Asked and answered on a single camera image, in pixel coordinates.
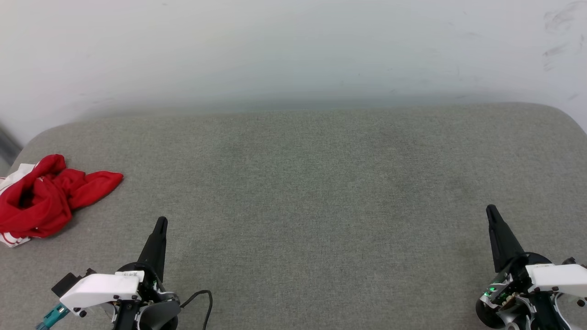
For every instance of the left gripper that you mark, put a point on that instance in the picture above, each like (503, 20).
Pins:
(158, 315)

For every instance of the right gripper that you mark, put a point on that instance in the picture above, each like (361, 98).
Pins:
(509, 298)

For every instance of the red and white shirt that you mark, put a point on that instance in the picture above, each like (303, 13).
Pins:
(43, 201)

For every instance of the grey fabric sofa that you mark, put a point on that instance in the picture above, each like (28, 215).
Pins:
(302, 197)

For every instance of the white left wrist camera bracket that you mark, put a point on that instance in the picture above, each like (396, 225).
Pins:
(101, 288)

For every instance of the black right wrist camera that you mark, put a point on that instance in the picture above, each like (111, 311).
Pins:
(575, 262)

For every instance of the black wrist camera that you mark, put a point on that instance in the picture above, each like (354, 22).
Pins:
(69, 283)
(575, 262)

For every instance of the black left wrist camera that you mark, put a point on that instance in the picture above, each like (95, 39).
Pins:
(69, 283)

